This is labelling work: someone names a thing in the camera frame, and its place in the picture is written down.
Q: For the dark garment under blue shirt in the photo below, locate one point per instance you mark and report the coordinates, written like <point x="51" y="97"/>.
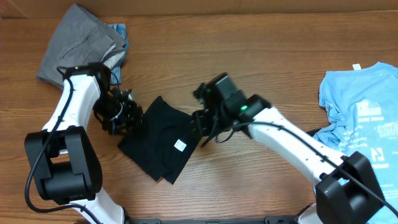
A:
<point x="313" y="132"/>

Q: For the black t-shirt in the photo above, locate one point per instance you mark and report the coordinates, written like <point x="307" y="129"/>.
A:
<point x="163" y="143"/>

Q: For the folded grey shorts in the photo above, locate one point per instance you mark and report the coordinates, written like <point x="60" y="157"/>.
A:
<point x="79" y="39"/>

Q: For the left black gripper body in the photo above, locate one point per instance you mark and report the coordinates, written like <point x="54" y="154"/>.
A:
<point x="115" y="117"/>

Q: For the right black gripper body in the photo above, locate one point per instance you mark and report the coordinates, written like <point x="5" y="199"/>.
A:
<point x="199" y="121"/>

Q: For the folded blue jeans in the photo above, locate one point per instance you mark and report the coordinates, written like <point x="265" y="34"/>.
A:
<point x="118" y="54"/>

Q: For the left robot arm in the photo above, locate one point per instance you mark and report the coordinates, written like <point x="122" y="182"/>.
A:
<point x="65" y="171"/>

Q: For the light blue t-shirt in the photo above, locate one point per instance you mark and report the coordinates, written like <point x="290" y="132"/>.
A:
<point x="361" y="107"/>

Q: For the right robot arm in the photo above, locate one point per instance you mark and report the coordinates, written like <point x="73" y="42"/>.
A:
<point x="346" y="188"/>

